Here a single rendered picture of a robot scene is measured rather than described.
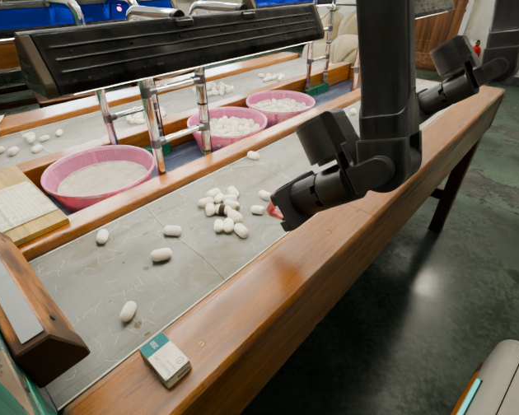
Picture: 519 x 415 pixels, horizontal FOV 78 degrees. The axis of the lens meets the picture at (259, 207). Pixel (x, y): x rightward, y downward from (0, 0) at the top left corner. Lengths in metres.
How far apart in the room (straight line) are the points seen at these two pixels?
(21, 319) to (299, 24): 0.72
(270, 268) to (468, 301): 1.29
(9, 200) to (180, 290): 0.45
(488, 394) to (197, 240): 0.87
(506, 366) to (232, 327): 0.90
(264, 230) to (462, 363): 1.05
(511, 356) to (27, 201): 1.32
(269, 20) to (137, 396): 0.68
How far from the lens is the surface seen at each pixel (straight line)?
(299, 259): 0.57
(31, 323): 0.45
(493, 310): 1.76
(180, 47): 0.59
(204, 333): 0.49
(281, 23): 0.77
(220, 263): 0.60
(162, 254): 0.61
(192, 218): 0.71
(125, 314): 0.55
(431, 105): 0.86
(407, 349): 1.47
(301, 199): 0.49
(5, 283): 0.51
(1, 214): 0.83
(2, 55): 3.27
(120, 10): 1.17
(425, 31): 5.70
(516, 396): 1.18
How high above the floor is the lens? 1.17
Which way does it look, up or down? 36 degrees down
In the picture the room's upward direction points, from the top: straight up
